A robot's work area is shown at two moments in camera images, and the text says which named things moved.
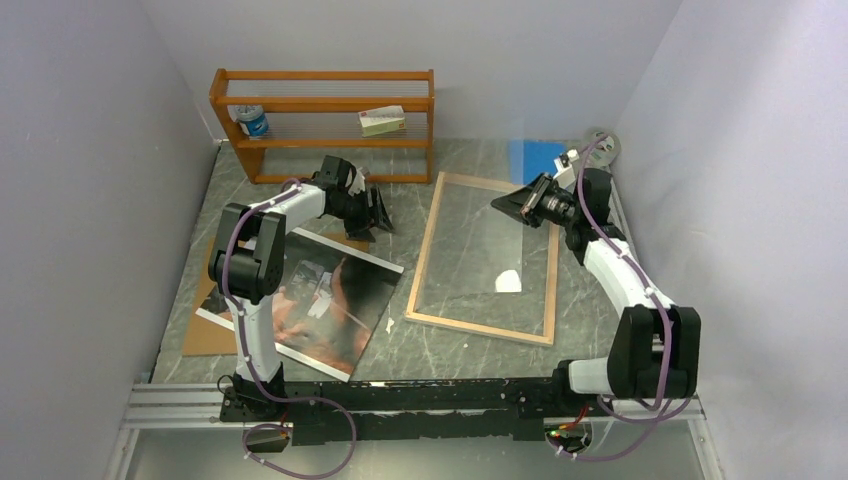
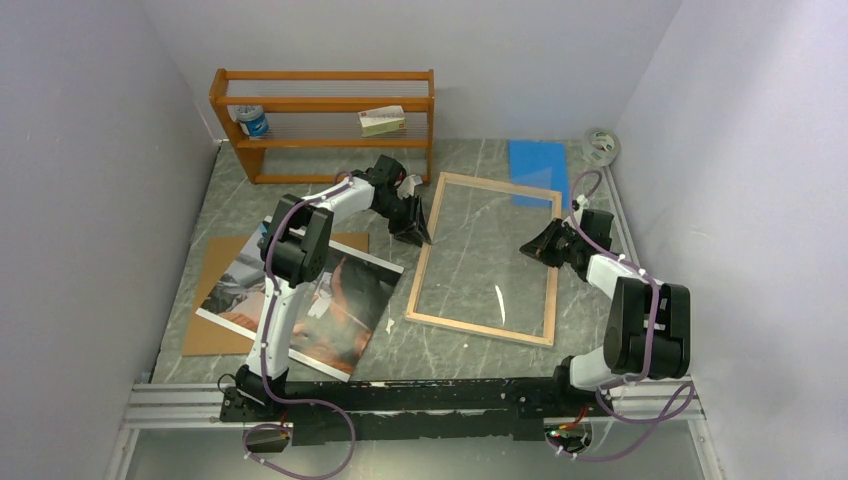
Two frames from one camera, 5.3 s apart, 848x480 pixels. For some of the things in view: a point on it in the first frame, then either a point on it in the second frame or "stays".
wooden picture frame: (453, 322) stays
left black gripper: (375, 216) → (413, 229)
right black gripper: (524, 204) → (539, 247)
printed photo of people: (330, 308) stays
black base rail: (428, 410) stays
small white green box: (382, 120) stays
